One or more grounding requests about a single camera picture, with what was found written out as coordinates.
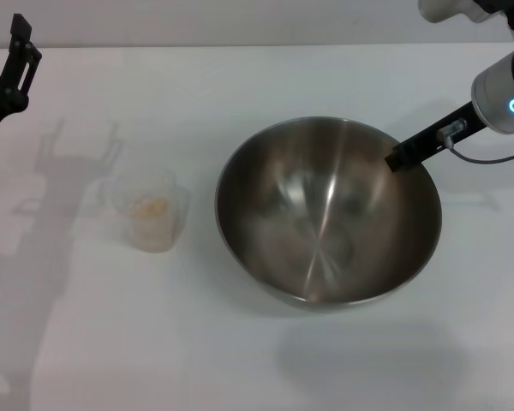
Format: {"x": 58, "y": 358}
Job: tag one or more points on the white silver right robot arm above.
{"x": 497, "y": 85}

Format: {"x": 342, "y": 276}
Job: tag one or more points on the clear plastic measuring cup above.
{"x": 154, "y": 188}

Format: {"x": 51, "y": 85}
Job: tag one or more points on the stainless steel mixing bowl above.
{"x": 325, "y": 222}

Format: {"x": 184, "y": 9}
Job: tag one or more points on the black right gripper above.
{"x": 447, "y": 130}

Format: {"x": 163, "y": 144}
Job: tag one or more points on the white rice grains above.
{"x": 152, "y": 207}

